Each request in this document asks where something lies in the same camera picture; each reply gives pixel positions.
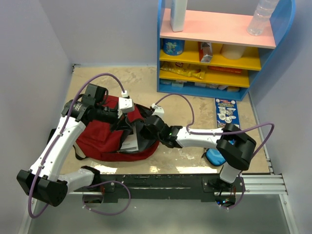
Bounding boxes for white coffee photo notebook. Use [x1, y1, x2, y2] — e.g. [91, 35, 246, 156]
[120, 127, 138, 152]

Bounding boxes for red backpack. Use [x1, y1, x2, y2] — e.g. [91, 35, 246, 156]
[74, 94, 159, 162]

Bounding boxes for blue pencil case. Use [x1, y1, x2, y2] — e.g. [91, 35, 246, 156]
[202, 149, 226, 167]

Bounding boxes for blue comic paperback book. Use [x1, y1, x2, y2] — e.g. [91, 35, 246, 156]
[214, 98, 240, 128]

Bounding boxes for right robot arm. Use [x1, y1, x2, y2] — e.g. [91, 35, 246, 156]
[140, 115, 256, 192]

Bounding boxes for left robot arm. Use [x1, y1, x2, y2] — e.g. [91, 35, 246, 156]
[17, 84, 121, 207]

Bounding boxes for yellow chips bag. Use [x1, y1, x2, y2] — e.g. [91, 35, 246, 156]
[160, 61, 207, 79]

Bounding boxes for blue snack can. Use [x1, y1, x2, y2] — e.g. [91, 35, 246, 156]
[162, 39, 185, 56]

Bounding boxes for red flat box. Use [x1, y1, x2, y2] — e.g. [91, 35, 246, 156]
[208, 66, 243, 74]

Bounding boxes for orange silver snack packet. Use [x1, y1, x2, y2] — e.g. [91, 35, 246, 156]
[198, 42, 213, 63]

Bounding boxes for blue yellow pink shelf unit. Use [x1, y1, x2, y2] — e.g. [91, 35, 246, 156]
[156, 0, 296, 101]

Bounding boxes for white paper roll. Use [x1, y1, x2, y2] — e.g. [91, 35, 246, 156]
[220, 44, 247, 60]

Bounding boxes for white carton on shelf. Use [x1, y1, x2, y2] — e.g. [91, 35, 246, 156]
[170, 0, 188, 32]

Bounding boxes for clear plastic water bottle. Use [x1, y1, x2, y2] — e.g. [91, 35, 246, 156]
[247, 0, 279, 36]

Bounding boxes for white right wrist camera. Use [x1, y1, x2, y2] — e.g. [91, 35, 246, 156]
[151, 103, 164, 118]

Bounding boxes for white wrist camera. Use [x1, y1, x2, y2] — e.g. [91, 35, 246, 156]
[151, 103, 164, 118]
[117, 90, 135, 118]

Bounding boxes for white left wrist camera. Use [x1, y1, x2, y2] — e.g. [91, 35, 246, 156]
[117, 90, 135, 118]

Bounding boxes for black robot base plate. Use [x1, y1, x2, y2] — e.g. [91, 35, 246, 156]
[76, 174, 245, 204]

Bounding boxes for aluminium rail frame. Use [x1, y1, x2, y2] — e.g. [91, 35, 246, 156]
[17, 63, 299, 234]

